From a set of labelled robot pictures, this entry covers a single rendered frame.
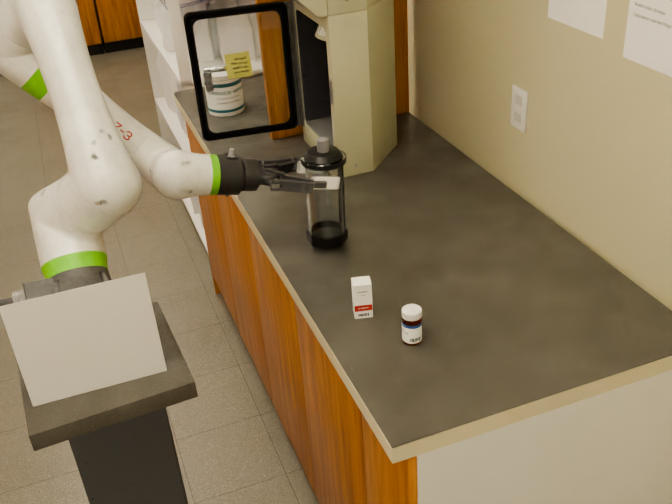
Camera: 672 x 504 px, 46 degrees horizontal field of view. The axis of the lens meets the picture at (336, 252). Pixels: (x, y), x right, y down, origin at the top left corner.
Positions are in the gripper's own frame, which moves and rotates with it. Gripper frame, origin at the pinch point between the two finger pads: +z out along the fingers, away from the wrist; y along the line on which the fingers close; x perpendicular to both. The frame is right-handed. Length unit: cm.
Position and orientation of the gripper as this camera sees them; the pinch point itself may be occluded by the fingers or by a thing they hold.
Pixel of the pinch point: (322, 174)
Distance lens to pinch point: 190.2
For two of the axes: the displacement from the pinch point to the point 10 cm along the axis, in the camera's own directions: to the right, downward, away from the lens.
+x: -1.6, 8.8, 4.4
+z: 9.2, -0.4, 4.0
